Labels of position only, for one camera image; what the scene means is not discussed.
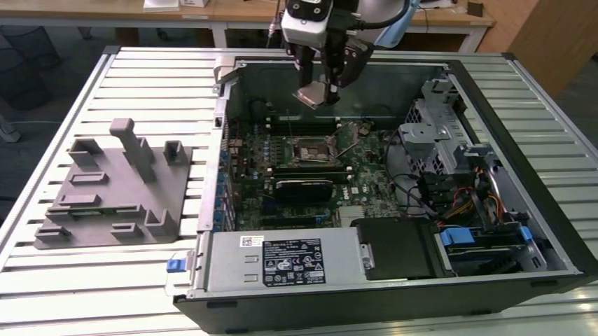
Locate grey metal furniture foot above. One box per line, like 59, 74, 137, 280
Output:
0, 114, 20, 143

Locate white cardboard box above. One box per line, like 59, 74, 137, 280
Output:
141, 0, 181, 13

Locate silver CPU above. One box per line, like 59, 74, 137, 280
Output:
291, 82, 328, 110

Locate silver power supply unit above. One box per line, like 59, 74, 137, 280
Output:
185, 229, 370, 293

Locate green motherboard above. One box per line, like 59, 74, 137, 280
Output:
223, 118, 412, 232

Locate multicolour power wire loom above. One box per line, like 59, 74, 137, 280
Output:
436, 167, 510, 227

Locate green RAM stick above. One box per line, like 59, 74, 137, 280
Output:
69, 208, 140, 215

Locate silver drive cage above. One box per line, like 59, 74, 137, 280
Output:
396, 78, 482, 176

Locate wooden cabinet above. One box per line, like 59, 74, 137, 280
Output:
475, 0, 598, 97

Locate grey parts rack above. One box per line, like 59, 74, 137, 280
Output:
32, 118, 195, 251

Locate black PC case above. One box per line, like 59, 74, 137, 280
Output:
163, 52, 598, 335

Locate CPU socket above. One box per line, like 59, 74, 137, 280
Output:
288, 134, 338, 166

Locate wooden desk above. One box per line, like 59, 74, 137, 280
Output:
0, 0, 497, 53

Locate black graphics card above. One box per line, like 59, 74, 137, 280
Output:
272, 179, 336, 204

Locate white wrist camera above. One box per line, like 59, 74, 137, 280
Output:
279, 0, 338, 47

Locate hard disk in blue carrier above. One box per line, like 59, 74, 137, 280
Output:
434, 225, 537, 277

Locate black mesh waste bin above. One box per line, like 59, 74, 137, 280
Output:
0, 26, 63, 68

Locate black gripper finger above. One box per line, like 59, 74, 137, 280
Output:
283, 42, 319, 88
322, 34, 375, 106

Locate silver chipset heatsink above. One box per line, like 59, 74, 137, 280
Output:
338, 206, 370, 221

